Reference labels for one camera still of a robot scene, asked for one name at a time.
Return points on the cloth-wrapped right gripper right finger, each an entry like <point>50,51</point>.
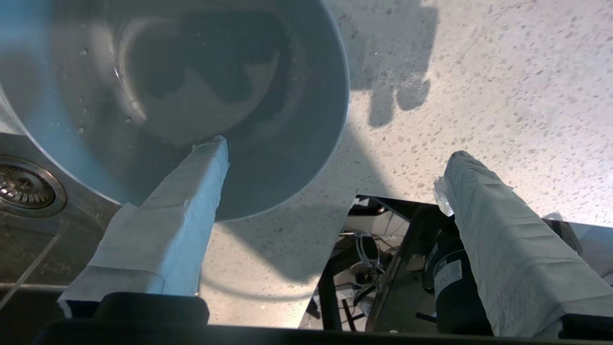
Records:
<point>507,249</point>

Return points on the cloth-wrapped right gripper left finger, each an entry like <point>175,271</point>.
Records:
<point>167,230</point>

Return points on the stainless steel sink basin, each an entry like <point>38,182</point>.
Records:
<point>28,249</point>

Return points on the black cylinder with white label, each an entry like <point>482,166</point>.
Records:
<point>455,306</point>

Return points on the round metal drain strainer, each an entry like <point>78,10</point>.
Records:
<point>24,187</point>

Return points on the black metal frame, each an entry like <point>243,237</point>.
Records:
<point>328,287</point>

